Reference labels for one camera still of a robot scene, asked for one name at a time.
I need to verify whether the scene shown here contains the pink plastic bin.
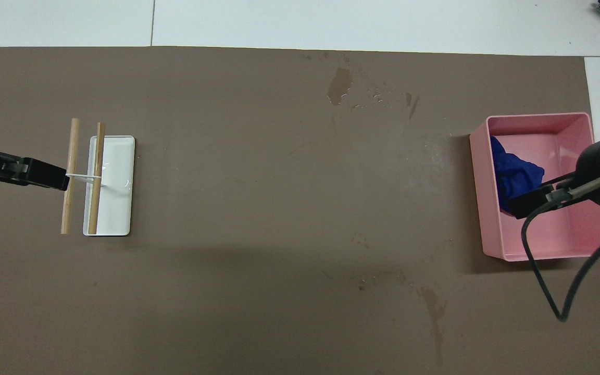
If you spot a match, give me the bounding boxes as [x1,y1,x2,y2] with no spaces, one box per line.
[470,112,600,262]

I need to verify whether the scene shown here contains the scattered water droplets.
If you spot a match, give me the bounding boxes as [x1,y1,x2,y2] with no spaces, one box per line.
[352,90,401,110]

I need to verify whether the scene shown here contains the brown table mat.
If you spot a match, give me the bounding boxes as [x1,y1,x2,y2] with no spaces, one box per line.
[0,46,600,375]

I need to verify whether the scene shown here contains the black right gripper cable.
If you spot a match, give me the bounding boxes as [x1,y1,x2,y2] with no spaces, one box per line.
[521,176,600,322]

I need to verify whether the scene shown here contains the blue cloth towel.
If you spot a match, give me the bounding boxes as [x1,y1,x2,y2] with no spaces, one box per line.
[490,135,545,217]

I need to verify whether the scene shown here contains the white rectangular tray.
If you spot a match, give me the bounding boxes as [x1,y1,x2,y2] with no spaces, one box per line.
[83,135,135,237]

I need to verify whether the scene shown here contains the water puddle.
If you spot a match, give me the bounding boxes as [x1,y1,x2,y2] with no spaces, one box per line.
[327,68,354,106]

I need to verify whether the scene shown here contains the long wooden rod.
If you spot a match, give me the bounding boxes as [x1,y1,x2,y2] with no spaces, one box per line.
[61,118,80,235]

